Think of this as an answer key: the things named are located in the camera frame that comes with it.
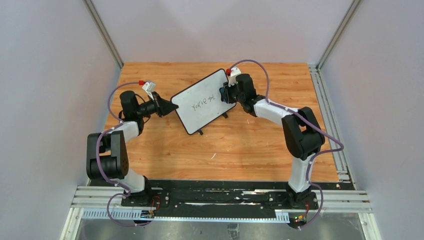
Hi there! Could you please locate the white whiteboard with black frame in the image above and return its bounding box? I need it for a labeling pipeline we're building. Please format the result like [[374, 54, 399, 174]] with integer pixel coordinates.
[[170, 68, 236, 135]]

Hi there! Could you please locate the blue and black eraser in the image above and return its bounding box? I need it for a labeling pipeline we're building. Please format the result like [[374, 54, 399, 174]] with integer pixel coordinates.
[[219, 86, 228, 103]]

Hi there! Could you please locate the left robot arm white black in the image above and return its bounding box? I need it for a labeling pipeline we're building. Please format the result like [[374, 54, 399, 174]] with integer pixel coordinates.
[[86, 90, 179, 206]]

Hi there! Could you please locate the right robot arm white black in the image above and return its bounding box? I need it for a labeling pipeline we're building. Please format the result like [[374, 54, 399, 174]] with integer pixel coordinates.
[[219, 70, 325, 206]]

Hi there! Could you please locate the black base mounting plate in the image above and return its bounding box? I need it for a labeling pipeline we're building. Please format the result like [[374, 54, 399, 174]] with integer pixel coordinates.
[[72, 179, 367, 223]]

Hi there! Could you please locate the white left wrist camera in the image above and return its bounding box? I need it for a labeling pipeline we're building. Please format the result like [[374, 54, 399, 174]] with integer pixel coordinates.
[[142, 80, 156, 99]]

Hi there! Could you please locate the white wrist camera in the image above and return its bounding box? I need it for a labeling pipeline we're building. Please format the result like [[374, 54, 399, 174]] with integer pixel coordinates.
[[142, 80, 156, 99], [228, 67, 242, 87]]

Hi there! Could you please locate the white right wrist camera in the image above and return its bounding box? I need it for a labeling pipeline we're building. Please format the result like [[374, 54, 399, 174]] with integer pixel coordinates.
[[228, 67, 242, 87]]

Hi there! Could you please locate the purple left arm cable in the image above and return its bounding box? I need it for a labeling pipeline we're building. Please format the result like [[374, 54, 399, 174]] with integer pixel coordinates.
[[96, 79, 153, 228]]

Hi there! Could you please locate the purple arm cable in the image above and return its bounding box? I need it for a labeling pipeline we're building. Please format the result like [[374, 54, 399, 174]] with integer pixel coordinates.
[[96, 79, 153, 228], [225, 59, 345, 229]]

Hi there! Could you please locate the left aluminium corner post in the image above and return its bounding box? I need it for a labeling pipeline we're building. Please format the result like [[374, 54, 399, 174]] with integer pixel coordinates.
[[82, 0, 124, 69]]

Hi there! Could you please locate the aluminium corner post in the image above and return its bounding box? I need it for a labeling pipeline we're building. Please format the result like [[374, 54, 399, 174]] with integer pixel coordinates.
[[316, 0, 363, 71], [82, 0, 124, 69]]

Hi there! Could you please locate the right aluminium table rail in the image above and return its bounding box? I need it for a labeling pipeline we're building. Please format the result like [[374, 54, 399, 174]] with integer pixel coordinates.
[[308, 64, 356, 190]]

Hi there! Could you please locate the aluminium front rail frame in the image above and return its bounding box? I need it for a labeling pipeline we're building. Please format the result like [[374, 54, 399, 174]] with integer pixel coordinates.
[[60, 180, 381, 240]]

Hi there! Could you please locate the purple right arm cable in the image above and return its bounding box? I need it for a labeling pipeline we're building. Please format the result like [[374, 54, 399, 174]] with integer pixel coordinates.
[[225, 59, 345, 229]]

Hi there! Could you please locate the right aluminium corner post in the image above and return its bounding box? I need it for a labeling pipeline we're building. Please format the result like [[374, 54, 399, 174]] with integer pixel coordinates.
[[316, 0, 363, 71]]

